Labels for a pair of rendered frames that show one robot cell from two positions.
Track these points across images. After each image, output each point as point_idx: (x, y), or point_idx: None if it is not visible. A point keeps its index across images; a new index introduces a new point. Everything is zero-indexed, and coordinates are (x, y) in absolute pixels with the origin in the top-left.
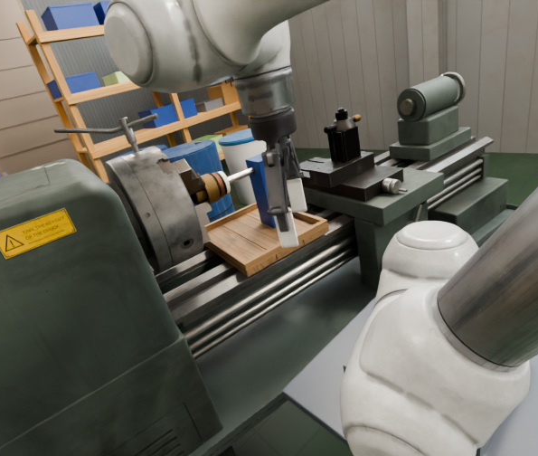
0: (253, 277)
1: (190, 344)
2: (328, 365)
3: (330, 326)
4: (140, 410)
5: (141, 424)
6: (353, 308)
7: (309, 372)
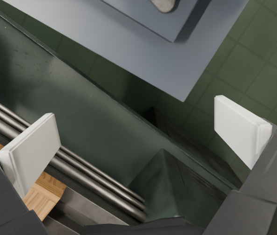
0: (58, 179)
1: (138, 207)
2: (150, 63)
3: (38, 82)
4: (212, 212)
5: (211, 205)
6: (6, 60)
7: (161, 80)
